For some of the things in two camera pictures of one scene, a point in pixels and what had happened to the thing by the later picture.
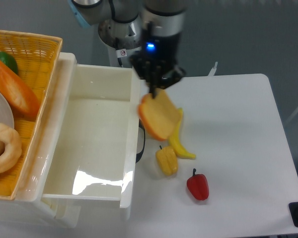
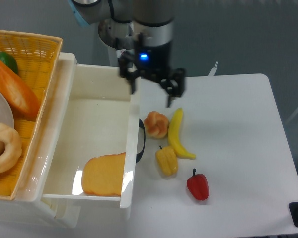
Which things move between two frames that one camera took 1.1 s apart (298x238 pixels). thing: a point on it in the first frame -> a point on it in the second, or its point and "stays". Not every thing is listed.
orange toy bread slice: [159, 114] -> [103, 175]
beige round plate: [0, 112] stays
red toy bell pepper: [198, 185] stays
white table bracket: [213, 71] stays
